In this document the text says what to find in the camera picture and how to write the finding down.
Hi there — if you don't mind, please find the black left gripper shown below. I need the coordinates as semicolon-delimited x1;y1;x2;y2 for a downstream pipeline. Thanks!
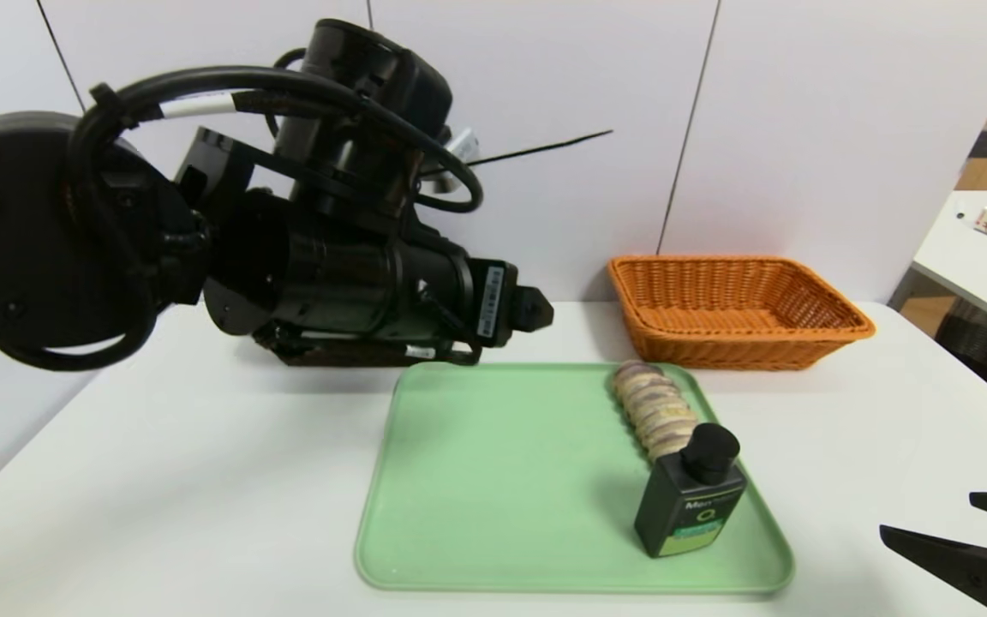
398;238;555;349

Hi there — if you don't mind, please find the thin black zip tie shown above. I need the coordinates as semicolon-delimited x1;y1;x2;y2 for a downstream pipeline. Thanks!
468;130;614;168

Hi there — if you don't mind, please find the black green lotion bottle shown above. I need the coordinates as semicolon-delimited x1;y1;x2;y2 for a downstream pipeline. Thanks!
633;422;748;559

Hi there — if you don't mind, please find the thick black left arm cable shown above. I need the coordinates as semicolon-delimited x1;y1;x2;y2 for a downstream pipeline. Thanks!
65;64;426;215

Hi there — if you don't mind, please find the light green plastic tray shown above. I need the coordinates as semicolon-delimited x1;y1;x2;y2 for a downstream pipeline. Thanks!
355;362;795;595

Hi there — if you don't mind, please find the white side table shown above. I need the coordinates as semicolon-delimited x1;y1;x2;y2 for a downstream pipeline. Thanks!
888;190;987;337

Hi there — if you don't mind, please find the thin black left camera cable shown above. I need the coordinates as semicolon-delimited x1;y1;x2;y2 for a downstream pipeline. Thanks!
412;141;486;215

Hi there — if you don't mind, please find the orange wicker basket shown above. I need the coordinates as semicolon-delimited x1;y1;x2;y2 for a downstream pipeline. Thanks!
607;255;876;371

